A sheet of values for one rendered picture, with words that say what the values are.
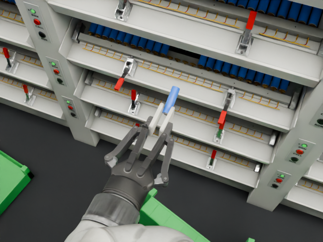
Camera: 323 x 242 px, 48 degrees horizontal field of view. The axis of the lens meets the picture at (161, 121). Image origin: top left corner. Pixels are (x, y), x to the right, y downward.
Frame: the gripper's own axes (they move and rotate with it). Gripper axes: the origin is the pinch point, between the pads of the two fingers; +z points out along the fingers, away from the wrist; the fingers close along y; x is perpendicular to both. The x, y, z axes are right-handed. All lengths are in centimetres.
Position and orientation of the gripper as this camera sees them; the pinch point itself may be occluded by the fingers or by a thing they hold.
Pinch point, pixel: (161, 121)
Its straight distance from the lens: 76.4
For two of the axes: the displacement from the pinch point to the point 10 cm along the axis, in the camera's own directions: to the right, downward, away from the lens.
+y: 9.3, 3.2, -1.9
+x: 0.5, -6.1, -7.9
